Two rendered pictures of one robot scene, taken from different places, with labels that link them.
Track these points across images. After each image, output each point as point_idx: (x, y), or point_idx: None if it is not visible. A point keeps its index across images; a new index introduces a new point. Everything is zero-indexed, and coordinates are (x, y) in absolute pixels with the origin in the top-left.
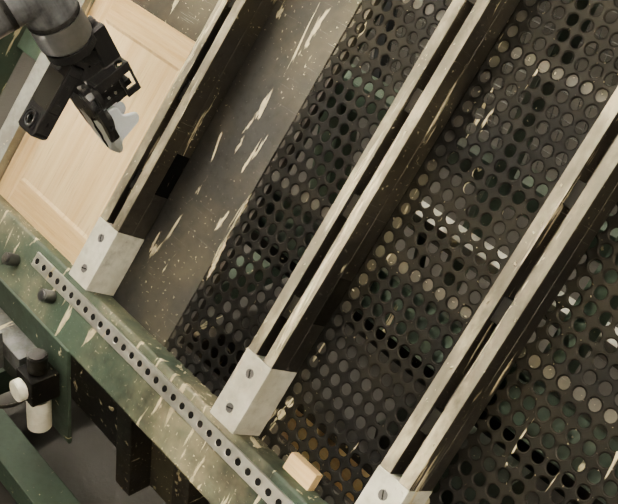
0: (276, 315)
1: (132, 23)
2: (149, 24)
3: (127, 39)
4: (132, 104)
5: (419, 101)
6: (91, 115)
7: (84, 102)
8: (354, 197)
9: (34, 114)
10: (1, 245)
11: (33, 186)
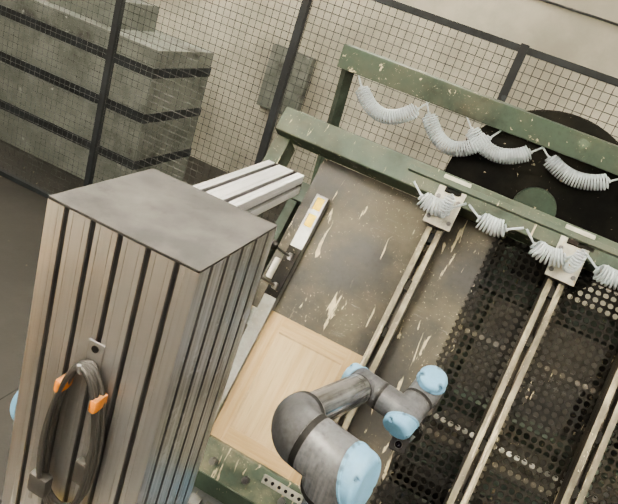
0: (452, 503)
1: (300, 335)
2: (313, 337)
3: (298, 344)
4: (310, 382)
5: (511, 393)
6: (414, 434)
7: (417, 430)
8: (483, 440)
9: (402, 443)
10: (231, 470)
11: (241, 430)
